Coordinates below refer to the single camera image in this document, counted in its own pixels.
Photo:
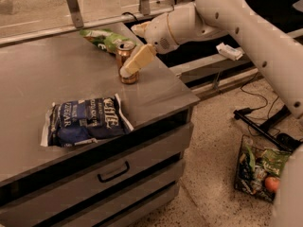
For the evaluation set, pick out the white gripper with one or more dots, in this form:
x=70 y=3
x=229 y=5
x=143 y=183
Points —
x=157 y=33

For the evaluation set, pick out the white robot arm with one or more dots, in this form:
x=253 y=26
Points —
x=277 y=56

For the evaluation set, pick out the green chips bag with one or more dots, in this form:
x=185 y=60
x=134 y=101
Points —
x=104 y=39

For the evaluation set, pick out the white small packet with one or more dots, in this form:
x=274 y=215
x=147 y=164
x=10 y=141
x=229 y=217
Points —
x=229 y=52

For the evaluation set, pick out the blue kettle chips bag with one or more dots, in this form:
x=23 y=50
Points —
x=81 y=122

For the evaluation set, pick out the grey drawer cabinet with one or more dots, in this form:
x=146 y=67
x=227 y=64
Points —
x=59 y=187

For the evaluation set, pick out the green snack bag in basket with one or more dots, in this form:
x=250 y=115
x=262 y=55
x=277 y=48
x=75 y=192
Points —
x=274 y=160

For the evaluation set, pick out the black stand base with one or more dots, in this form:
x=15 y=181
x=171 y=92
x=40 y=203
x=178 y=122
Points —
x=283 y=141

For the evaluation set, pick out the orange fruit in basket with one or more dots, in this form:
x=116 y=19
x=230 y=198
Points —
x=272 y=184

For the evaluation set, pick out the left metal rail bracket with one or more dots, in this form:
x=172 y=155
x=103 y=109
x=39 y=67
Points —
x=74 y=9

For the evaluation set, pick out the black drawer handle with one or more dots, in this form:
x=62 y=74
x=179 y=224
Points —
x=115 y=173

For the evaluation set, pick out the black wire basket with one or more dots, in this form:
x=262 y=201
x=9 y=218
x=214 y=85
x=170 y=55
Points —
x=250 y=175

